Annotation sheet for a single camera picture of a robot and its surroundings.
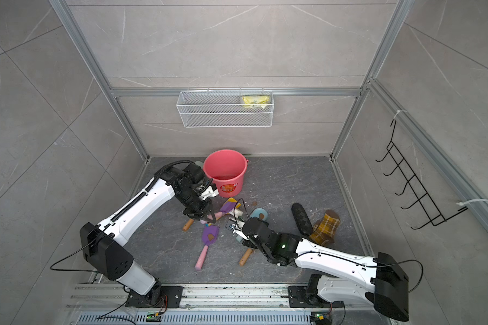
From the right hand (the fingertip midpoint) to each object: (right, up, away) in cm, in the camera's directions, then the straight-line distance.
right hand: (248, 221), depth 77 cm
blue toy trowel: (+5, -1, +19) cm, 20 cm away
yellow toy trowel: (-8, +5, +24) cm, 25 cm away
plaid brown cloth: (+35, -8, +14) cm, 38 cm away
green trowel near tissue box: (-27, -5, +13) cm, 31 cm away
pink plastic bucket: (-10, +21, +21) cm, 32 cm away
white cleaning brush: (-4, +2, +3) cm, 6 cm away
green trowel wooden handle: (-1, -15, +5) cm, 16 cm away
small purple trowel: (-8, +4, +7) cm, 12 cm away
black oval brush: (+25, -4, +14) cm, 29 cm away
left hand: (-13, +1, -4) cm, 13 cm away
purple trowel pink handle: (-17, -9, +12) cm, 22 cm away
